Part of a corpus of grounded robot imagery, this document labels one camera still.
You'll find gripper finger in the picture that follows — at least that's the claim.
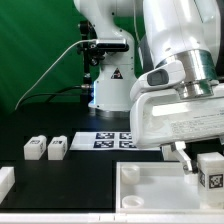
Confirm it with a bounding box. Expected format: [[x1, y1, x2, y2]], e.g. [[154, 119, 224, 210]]
[[171, 141, 193, 174]]

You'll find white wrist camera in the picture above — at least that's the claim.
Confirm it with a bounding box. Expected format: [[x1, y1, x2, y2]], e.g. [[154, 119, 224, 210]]
[[130, 60, 186, 101]]

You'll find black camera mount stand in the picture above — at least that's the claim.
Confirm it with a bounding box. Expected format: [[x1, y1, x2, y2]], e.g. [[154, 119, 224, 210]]
[[77, 20, 105, 104]]

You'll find white obstacle bar left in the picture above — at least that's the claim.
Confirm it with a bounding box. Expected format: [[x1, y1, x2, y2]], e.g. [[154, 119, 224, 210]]
[[0, 167, 15, 204]]

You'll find black power cable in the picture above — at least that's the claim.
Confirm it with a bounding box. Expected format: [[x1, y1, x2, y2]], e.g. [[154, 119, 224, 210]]
[[14, 84, 94, 111]]

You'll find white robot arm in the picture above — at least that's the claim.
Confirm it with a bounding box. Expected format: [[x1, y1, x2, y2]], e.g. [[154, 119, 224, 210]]
[[73, 0, 224, 173]]

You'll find grey camera cable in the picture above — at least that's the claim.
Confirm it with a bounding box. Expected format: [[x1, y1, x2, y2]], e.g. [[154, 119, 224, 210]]
[[14, 39, 98, 111]]

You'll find white square tabletop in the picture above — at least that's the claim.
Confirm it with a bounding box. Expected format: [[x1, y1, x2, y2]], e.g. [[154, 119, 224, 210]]
[[116, 162, 224, 214]]

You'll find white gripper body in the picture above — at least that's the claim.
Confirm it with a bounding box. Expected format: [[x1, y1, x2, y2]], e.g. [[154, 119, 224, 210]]
[[130, 84, 224, 149]]

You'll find white sheet with markers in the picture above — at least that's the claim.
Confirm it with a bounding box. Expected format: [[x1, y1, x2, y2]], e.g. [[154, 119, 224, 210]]
[[69, 131, 162, 152]]

